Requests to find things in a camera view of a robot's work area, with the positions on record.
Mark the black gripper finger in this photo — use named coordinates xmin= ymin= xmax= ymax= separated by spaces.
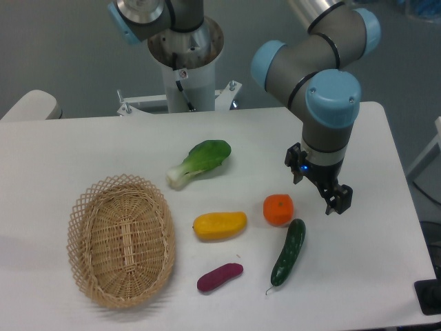
xmin=285 ymin=142 xmax=304 ymax=184
xmin=325 ymin=183 xmax=353 ymax=215

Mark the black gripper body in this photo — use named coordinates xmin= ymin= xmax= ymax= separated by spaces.
xmin=298 ymin=160 xmax=345 ymax=197

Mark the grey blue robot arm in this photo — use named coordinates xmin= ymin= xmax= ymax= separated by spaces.
xmin=108 ymin=1 xmax=381 ymax=214

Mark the green cucumber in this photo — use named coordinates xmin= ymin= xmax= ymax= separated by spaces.
xmin=265 ymin=219 xmax=306 ymax=294

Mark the orange tangerine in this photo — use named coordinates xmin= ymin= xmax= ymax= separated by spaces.
xmin=263 ymin=194 xmax=294 ymax=226

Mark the green bok choy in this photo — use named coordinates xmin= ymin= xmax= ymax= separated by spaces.
xmin=166 ymin=139 xmax=232 ymax=189

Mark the yellow mango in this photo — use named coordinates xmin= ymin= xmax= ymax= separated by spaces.
xmin=192 ymin=212 xmax=247 ymax=241

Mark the black device at table edge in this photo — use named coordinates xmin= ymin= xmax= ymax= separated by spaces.
xmin=414 ymin=279 xmax=440 ymax=316

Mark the purple sweet potato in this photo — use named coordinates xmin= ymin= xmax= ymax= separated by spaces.
xmin=196 ymin=263 xmax=244 ymax=293

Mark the woven wicker basket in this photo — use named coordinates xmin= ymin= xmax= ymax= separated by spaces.
xmin=67 ymin=174 xmax=176 ymax=308

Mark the white chair armrest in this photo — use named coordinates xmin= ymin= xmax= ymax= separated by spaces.
xmin=1 ymin=90 xmax=63 ymax=123

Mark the white frame at right edge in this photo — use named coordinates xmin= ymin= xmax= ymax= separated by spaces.
xmin=404 ymin=117 xmax=440 ymax=181

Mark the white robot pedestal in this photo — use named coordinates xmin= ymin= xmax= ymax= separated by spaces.
xmin=117 ymin=17 xmax=242 ymax=116

